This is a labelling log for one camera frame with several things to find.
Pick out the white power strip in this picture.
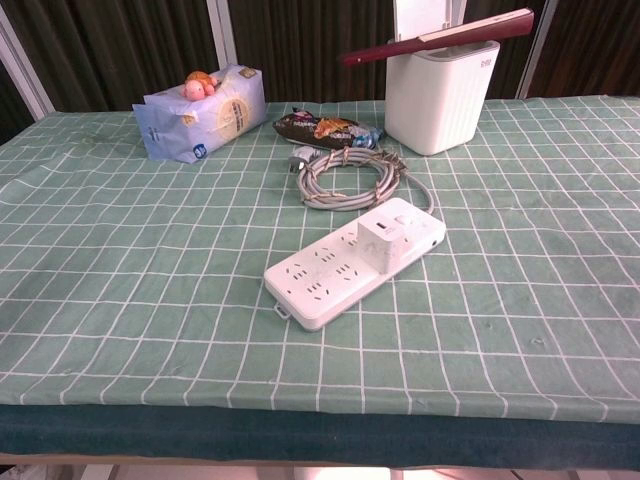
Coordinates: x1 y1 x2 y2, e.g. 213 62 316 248
263 196 447 332

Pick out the white plug adapter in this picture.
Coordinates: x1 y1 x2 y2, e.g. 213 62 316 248
356 218 412 274

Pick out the dark snack bag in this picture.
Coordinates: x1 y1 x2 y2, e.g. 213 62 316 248
272 105 385 151

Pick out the blue tissue pack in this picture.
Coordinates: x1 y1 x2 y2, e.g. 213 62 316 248
132 64 267 165

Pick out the green checked tablecloth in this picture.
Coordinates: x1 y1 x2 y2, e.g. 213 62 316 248
0 95 640 424

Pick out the white trash bin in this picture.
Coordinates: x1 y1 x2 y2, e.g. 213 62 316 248
383 0 502 156

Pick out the pink orange turtle toy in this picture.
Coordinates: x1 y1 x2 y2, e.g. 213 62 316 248
182 70 221 101

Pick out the dark green under cloth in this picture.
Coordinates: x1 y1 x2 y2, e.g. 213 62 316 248
0 402 640 459

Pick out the dark red book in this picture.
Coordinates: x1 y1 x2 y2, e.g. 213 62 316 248
339 8 535 69

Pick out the dark pleated curtain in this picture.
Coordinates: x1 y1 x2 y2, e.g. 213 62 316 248
0 0 640 146

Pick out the white cable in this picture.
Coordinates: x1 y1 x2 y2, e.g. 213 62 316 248
288 144 435 214

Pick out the white frame post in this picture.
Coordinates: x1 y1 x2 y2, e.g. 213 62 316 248
206 0 239 69
0 7 56 121
514 0 559 99

